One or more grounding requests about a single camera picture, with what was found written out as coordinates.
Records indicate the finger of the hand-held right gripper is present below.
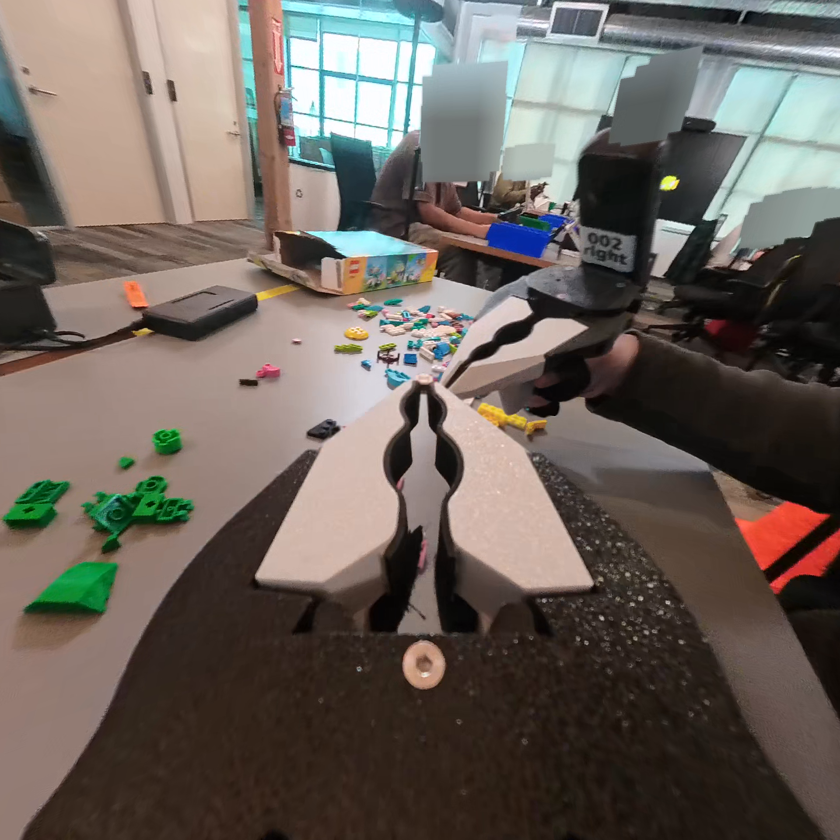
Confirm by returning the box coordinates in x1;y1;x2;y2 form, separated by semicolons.
441;295;539;385
448;317;589;399

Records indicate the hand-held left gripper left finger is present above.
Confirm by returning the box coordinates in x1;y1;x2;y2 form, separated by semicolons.
255;381;422;632

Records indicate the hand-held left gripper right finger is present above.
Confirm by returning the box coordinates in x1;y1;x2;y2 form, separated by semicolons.
425;384;596;632

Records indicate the pile of colourful toy bricks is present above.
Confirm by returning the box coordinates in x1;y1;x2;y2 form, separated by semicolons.
346;297;476;368

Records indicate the person's right forearm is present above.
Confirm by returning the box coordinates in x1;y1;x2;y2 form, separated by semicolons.
591;331;840;513

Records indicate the grey desk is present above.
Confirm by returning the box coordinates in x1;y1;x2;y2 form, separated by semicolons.
0;259;840;840

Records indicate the wooden work table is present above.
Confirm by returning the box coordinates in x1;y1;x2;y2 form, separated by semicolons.
440;230;559;270

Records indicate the blue storage bin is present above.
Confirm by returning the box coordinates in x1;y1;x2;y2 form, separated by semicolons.
487;213;567;258

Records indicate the black monitor on stand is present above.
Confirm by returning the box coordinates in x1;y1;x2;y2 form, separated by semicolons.
656;128;749;227

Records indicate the yellow cardboard toy box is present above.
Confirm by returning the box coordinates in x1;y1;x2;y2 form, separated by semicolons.
248;230;439;296

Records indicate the large frosted window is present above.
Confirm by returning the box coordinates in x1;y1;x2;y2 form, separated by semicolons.
505;39;840;217

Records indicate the white ceiling vent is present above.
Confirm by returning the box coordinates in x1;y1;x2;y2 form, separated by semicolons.
548;3;608;37

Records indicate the group of green toy bricks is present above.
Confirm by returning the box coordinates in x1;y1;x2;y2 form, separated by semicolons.
3;428;194;614

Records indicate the white recycling cabinet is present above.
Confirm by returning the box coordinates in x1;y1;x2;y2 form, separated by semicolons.
289;161;342;231

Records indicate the black floor lamp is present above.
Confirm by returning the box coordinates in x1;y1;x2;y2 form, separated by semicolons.
387;0;448;135

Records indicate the black flat case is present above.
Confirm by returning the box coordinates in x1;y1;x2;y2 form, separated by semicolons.
143;285;258;341

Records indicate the teal framed window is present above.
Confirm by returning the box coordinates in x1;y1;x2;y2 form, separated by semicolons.
289;20;437;158

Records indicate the wooden pillar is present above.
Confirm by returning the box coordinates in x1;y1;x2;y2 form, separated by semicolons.
248;0;293;247

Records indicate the person's torso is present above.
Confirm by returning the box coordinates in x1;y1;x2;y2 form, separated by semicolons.
781;577;840;840

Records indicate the white door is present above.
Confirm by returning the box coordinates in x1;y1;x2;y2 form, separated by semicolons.
154;0;253;224
0;0;165;227

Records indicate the black battery charger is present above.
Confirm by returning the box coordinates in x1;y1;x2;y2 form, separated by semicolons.
0;220;59;349

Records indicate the silver ceiling duct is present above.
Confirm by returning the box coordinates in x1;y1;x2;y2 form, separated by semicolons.
518;0;840;60

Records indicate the black cable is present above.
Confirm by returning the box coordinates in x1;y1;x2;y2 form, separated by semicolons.
0;318;147;376

